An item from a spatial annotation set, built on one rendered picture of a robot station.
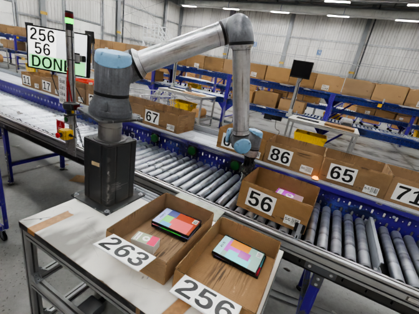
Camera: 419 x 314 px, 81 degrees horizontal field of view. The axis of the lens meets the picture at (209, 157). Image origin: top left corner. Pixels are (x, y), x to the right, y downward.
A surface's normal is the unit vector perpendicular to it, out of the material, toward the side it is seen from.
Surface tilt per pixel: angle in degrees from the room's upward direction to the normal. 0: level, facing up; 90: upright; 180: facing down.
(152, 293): 0
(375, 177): 91
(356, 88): 90
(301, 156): 91
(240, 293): 1
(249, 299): 1
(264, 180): 89
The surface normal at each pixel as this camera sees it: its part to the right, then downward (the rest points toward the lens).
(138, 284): 0.16, -0.93
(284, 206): -0.50, 0.23
